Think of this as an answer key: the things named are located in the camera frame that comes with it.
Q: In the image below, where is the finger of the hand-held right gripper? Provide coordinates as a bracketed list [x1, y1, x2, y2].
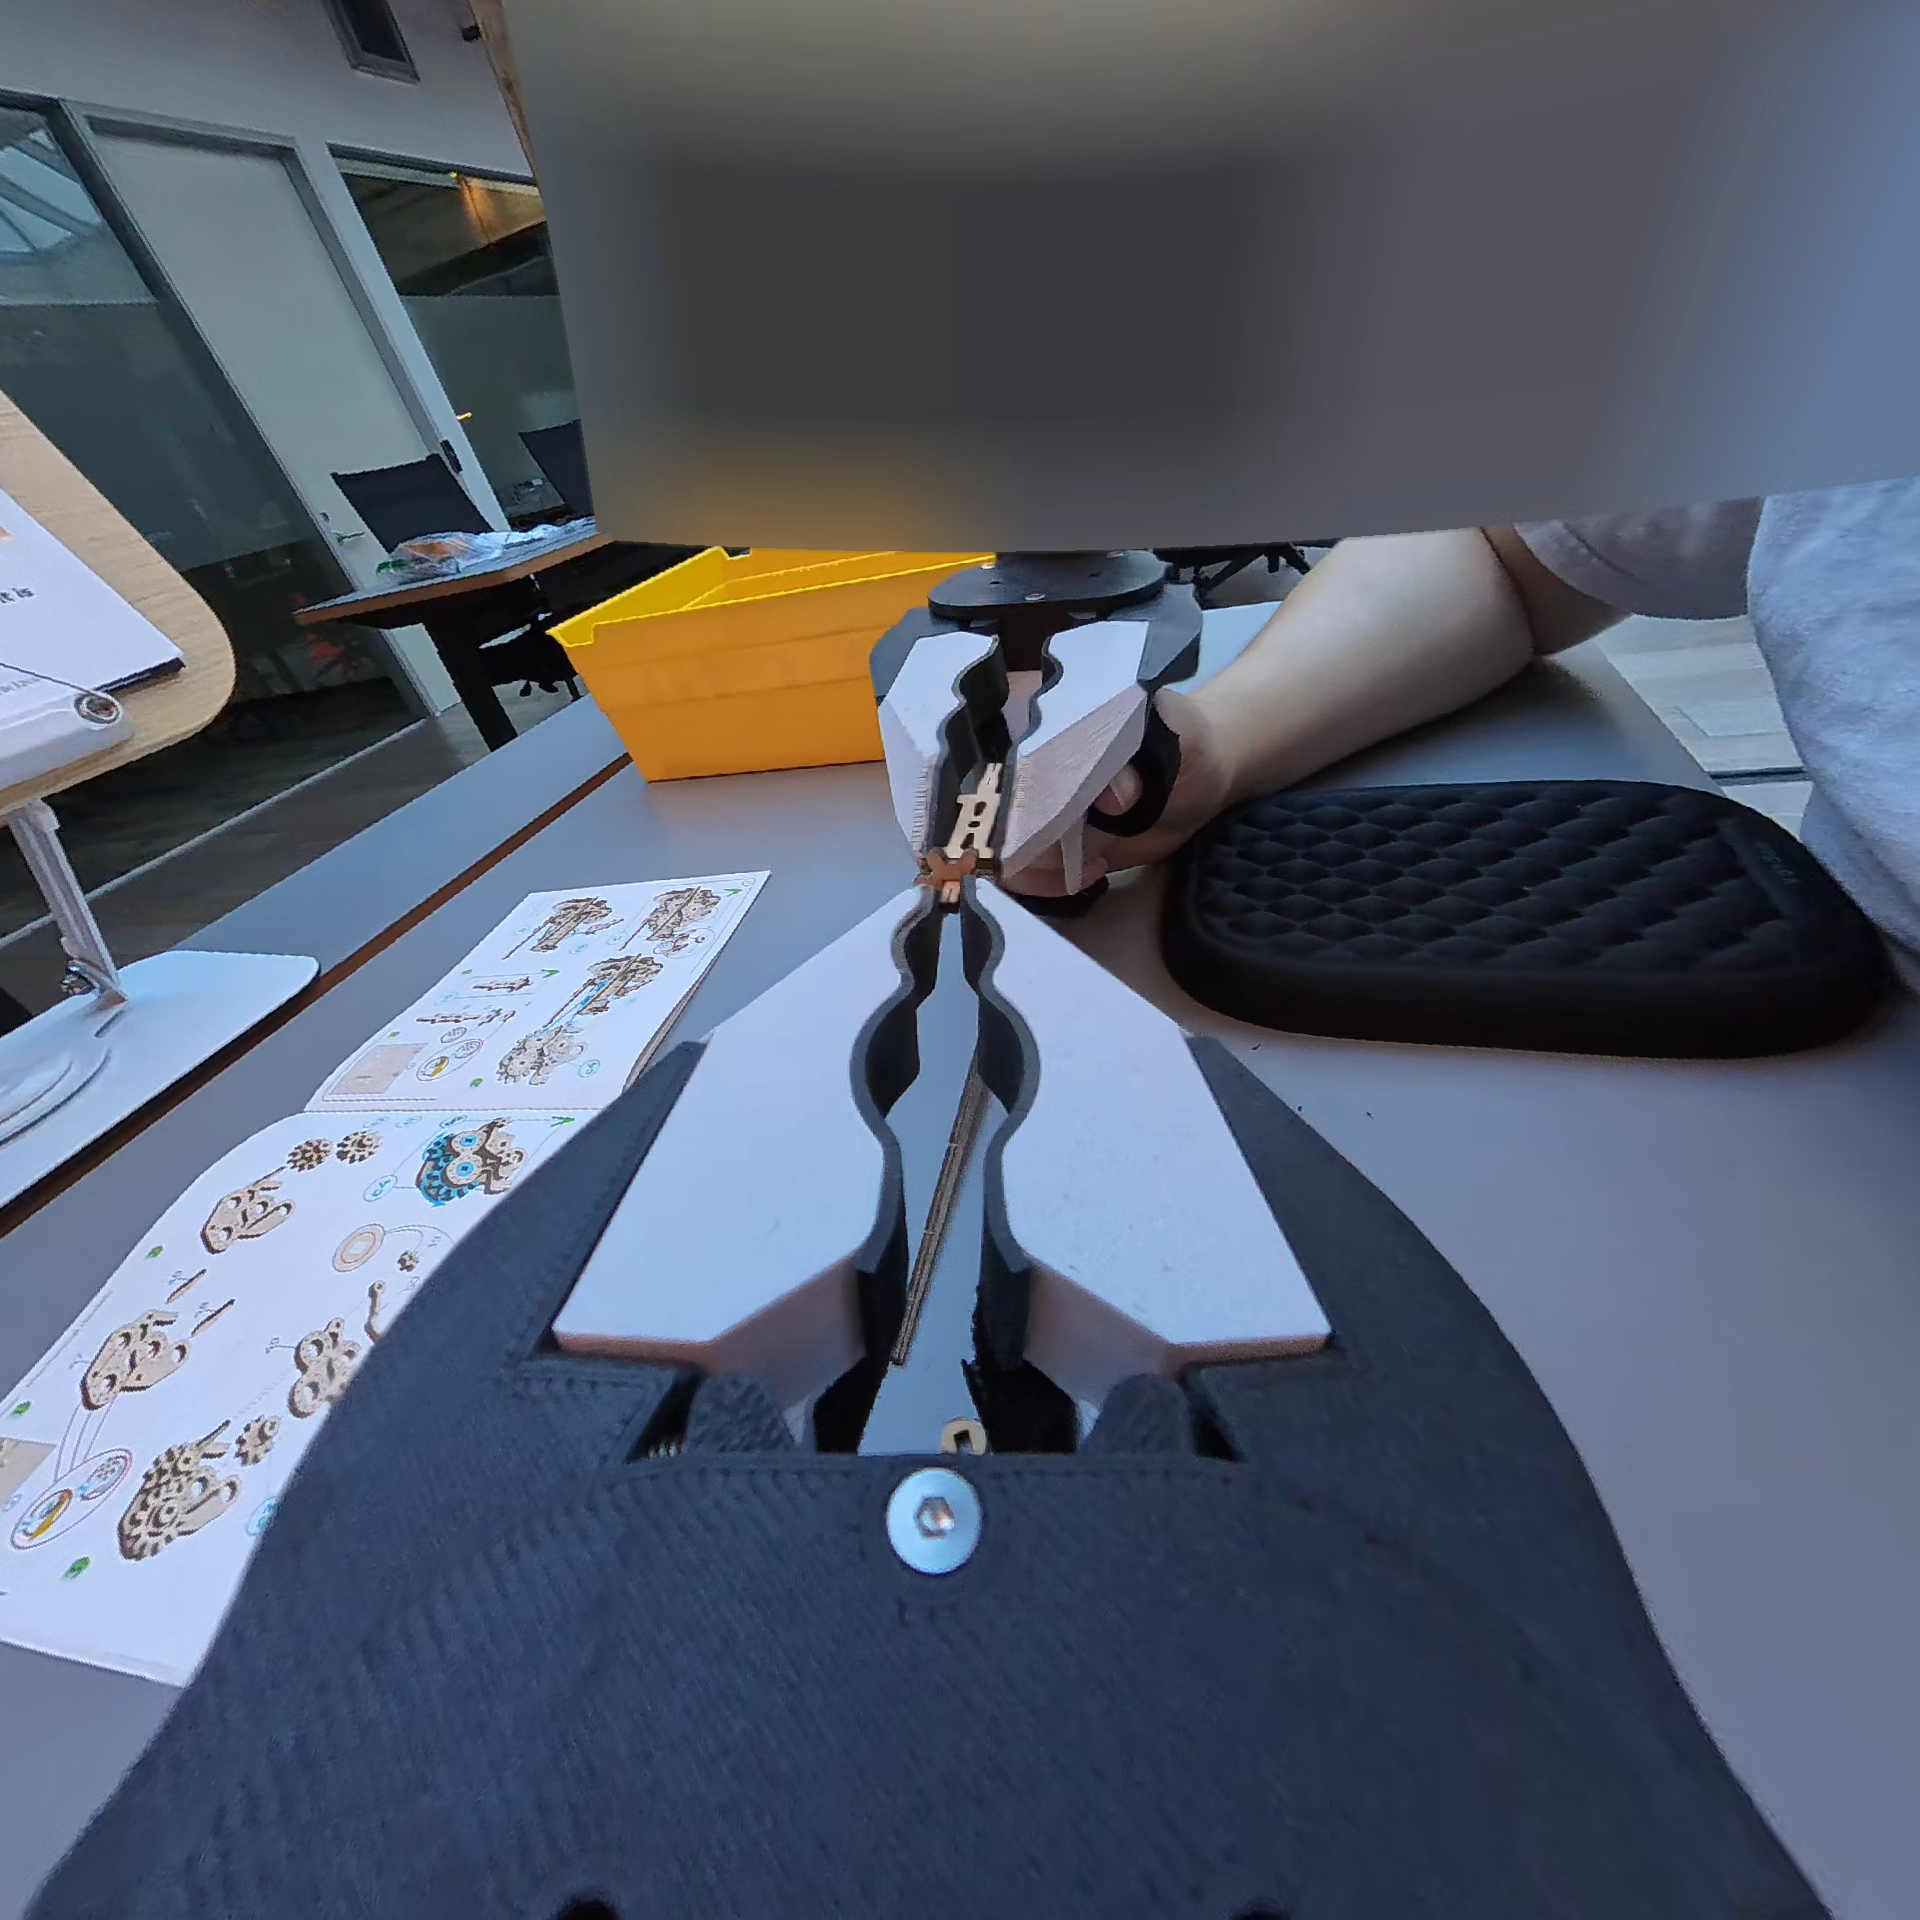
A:
[877, 626, 1008, 876]
[993, 614, 1157, 886]

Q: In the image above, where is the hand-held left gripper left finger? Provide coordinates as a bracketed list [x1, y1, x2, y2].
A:
[551, 885, 951, 1454]

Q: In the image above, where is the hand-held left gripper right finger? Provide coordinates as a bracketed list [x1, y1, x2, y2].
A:
[960, 885, 1336, 1454]

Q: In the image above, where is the person's right forearm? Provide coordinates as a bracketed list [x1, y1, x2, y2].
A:
[1199, 526, 1566, 799]

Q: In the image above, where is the background desk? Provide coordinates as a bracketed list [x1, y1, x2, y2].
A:
[294, 526, 649, 755]

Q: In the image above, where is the person's right hand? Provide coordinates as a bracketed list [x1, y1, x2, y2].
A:
[1046, 680, 1251, 906]

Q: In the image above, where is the yellow plastic bin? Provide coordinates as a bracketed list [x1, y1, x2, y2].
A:
[545, 544, 1001, 786]

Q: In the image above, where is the long flat wooden stick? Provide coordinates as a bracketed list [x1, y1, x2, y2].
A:
[887, 1072, 990, 1368]

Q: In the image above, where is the black mesh chair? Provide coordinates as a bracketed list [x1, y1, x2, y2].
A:
[333, 458, 499, 557]
[517, 423, 597, 520]

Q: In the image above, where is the black honeycomb cushion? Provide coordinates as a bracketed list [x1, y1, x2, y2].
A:
[1160, 779, 1896, 1061]

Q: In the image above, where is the assembly instruction booklet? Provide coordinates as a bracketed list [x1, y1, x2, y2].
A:
[0, 870, 773, 1692]

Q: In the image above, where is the wooden document stand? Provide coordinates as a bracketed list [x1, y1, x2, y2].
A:
[0, 391, 323, 1175]

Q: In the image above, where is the printed instruction sheet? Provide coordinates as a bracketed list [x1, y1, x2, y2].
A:
[0, 486, 191, 771]

